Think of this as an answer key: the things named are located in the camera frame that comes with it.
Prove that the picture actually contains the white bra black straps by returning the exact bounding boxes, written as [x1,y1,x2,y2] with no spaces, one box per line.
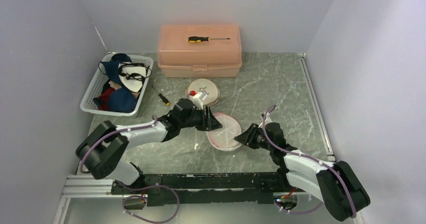
[117,62,153,93]

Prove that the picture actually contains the red bra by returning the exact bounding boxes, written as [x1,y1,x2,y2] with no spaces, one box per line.
[93,87,115,111]

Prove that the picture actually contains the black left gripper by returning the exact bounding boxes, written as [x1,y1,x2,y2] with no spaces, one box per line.
[179,105,223,132]

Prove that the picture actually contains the pink plastic storage box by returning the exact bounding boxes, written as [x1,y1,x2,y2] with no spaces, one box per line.
[157,24,242,78]

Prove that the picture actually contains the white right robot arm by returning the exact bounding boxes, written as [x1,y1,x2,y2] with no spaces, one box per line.
[234,123,371,221]

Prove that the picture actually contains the small yellow black screwdriver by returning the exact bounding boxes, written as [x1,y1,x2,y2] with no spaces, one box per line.
[151,86,171,106]

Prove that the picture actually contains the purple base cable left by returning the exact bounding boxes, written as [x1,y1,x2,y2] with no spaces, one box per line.
[115,181,180,224]

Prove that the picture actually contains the beige mesh laundry bag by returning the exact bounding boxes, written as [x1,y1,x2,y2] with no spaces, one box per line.
[184,78,220,106]

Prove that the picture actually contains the navy blue bra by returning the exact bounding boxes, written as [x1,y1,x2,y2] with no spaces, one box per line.
[98,53,137,113]

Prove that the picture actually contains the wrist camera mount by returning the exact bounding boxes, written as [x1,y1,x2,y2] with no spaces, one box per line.
[259,114,272,126]
[187,87,209,109]

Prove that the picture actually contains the white mesh bag red zipper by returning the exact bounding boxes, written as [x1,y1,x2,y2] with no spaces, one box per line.
[206,113,242,152]

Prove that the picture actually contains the white plastic basket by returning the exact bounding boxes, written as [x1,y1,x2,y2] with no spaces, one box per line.
[80,52,154,118]

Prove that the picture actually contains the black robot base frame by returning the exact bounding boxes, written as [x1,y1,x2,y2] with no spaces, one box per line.
[111,172,299,207]

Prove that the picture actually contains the beige lace bra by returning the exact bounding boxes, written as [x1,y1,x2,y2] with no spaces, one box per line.
[108,80,140,99]

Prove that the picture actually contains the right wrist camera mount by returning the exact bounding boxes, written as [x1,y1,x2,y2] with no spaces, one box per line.
[259,114,272,126]

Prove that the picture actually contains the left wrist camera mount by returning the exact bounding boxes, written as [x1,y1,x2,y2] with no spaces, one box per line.
[187,87,209,109]

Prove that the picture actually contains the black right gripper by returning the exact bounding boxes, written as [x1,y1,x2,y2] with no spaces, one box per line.
[234,123,274,152]

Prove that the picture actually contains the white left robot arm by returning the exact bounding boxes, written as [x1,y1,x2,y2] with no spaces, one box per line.
[75,98,223,194]

